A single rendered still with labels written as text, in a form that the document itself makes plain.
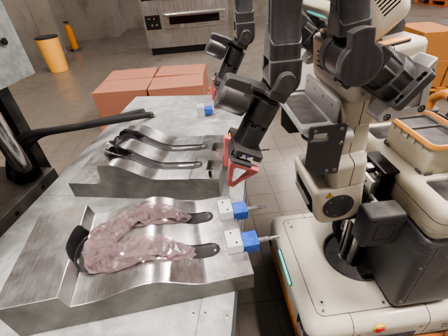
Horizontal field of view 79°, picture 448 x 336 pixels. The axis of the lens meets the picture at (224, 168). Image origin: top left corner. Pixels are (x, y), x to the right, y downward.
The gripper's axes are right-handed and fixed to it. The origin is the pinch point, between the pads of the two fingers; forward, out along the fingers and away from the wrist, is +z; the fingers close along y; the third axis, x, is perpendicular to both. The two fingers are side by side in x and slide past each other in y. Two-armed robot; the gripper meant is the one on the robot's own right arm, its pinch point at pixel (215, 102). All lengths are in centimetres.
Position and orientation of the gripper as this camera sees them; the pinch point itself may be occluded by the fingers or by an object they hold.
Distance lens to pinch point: 102.2
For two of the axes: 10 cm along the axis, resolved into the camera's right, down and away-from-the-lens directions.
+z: -3.9, 7.7, 5.1
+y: 1.0, 5.8, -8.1
